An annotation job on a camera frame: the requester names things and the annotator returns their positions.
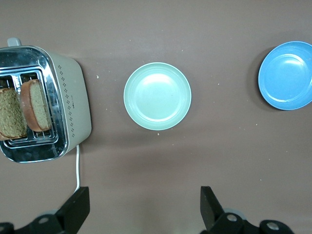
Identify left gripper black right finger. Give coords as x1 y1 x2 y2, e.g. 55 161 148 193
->
200 186 293 234

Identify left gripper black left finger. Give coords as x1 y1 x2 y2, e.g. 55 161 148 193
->
0 186 90 234

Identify brown bread slice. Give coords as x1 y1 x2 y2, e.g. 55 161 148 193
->
0 87 28 141
19 78 52 132

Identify mint green plate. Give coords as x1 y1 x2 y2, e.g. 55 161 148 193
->
123 62 192 131

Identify blue plate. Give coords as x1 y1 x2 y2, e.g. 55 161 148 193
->
257 40 312 111

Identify beige and chrome toaster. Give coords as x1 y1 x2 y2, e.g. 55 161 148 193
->
0 37 93 163

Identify white toaster power cable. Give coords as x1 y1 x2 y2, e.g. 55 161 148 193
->
73 144 81 195

